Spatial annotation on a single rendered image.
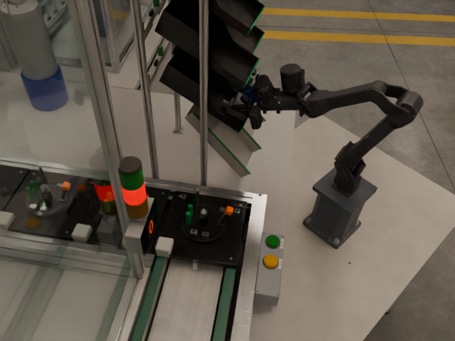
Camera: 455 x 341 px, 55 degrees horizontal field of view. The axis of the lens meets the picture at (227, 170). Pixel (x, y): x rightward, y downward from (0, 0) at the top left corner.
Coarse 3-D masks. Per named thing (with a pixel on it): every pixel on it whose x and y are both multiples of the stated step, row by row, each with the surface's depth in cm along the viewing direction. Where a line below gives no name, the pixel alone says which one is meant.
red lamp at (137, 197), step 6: (144, 186) 94; (126, 192) 92; (132, 192) 92; (138, 192) 93; (144, 192) 95; (126, 198) 94; (132, 198) 93; (138, 198) 94; (144, 198) 96; (132, 204) 95; (138, 204) 95
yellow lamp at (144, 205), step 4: (128, 204) 96; (140, 204) 96; (144, 204) 97; (128, 208) 97; (132, 208) 96; (136, 208) 96; (140, 208) 97; (144, 208) 98; (128, 212) 98; (132, 212) 97; (136, 212) 97; (140, 212) 98; (144, 212) 99; (132, 216) 98; (136, 216) 98; (140, 216) 98; (144, 216) 99
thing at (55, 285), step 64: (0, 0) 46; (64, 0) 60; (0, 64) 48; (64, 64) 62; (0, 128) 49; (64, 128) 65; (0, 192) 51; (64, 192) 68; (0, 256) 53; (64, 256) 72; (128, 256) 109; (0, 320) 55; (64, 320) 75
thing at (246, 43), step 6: (228, 24) 133; (234, 30) 133; (252, 30) 137; (258, 30) 136; (234, 36) 131; (240, 36) 133; (252, 36) 136; (258, 36) 137; (240, 42) 131; (246, 42) 133; (252, 42) 134; (258, 42) 132; (246, 48) 131; (252, 48) 132
